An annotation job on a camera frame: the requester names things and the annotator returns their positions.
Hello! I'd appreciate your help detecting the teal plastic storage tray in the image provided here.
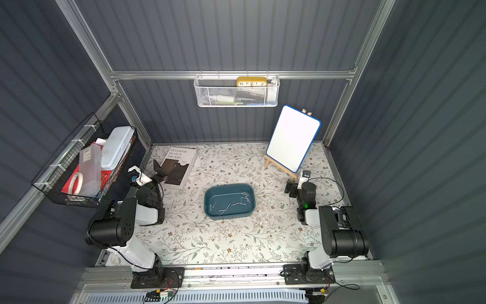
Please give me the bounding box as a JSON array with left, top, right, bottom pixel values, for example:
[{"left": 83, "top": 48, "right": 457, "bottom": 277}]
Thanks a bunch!
[{"left": 204, "top": 184, "right": 256, "bottom": 220}]

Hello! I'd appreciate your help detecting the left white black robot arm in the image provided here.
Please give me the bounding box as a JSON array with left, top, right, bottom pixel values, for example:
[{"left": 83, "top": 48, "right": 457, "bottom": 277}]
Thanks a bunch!
[{"left": 86, "top": 161, "right": 167, "bottom": 272}]

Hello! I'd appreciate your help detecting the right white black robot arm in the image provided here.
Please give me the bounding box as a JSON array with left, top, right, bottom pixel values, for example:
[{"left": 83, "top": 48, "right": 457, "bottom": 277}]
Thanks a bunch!
[{"left": 284, "top": 181, "right": 369, "bottom": 273}]

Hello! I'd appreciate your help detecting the interior design trends book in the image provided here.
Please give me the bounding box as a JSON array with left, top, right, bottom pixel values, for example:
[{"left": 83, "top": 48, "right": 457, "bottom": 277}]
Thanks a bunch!
[{"left": 157, "top": 146, "right": 197, "bottom": 190}]

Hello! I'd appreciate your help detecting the small wooden easel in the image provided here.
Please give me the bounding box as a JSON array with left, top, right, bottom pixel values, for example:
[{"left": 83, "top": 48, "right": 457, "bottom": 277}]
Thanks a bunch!
[{"left": 263, "top": 108, "right": 313, "bottom": 181}]

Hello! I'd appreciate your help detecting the white plastic case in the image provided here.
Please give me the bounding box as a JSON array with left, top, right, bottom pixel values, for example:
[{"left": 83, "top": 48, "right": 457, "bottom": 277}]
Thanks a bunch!
[{"left": 101, "top": 126, "right": 135, "bottom": 171}]

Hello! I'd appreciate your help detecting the blue framed whiteboard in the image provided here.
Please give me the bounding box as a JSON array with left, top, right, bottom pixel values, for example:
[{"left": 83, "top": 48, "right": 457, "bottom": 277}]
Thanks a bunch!
[{"left": 266, "top": 105, "right": 322, "bottom": 174}]

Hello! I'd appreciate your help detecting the translucent plastic container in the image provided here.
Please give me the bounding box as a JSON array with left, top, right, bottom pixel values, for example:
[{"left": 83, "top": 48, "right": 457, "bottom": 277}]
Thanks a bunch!
[{"left": 78, "top": 144, "right": 101, "bottom": 197}]

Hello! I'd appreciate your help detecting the white tape roll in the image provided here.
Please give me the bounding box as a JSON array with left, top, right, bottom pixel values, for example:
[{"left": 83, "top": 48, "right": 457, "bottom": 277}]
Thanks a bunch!
[{"left": 67, "top": 172, "right": 84, "bottom": 195}]

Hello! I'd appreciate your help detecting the yellow digital clock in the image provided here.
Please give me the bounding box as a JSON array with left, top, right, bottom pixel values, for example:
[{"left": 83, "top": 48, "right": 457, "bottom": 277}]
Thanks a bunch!
[{"left": 237, "top": 76, "right": 268, "bottom": 87}]

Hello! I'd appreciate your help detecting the black wire side basket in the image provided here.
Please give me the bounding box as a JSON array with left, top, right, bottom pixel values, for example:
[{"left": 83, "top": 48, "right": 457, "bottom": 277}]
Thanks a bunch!
[{"left": 32, "top": 114, "right": 137, "bottom": 208}]

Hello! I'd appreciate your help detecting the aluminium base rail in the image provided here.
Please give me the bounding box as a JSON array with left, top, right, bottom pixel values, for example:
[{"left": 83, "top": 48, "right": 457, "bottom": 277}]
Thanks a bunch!
[{"left": 71, "top": 260, "right": 399, "bottom": 303}]

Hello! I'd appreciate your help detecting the white wire wall basket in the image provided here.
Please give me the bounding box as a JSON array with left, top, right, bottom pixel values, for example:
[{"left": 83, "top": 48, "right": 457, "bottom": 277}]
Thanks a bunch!
[{"left": 193, "top": 74, "right": 280, "bottom": 108}]

